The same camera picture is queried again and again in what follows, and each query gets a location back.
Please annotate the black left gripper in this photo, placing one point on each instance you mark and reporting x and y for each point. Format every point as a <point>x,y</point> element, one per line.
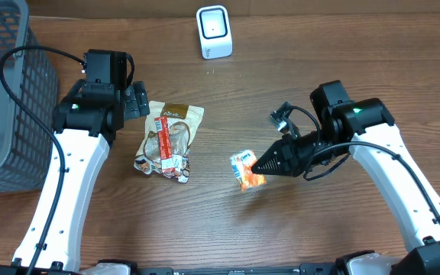
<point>137,101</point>

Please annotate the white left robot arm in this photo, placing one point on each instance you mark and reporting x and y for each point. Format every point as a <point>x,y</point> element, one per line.
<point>84,128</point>

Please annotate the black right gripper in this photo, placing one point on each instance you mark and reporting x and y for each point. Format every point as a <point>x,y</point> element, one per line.
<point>288,153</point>

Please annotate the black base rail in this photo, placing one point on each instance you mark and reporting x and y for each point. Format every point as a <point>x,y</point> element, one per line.
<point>220,270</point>

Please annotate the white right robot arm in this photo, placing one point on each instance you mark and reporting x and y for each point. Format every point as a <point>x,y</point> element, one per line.
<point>366,131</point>

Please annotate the beige snack bag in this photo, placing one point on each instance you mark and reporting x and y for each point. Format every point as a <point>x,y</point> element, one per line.
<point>183,122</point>

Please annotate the orange tissue pack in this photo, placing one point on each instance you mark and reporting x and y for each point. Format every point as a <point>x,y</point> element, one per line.
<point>241,164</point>

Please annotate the grey plastic mesh basket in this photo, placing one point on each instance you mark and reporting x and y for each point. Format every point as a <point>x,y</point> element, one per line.
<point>25,148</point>

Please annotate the white barcode scanner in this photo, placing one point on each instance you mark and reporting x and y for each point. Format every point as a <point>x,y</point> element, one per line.
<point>214,32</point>

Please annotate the red stick packet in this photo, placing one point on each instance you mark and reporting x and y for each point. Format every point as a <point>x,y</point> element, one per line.
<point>166,155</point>

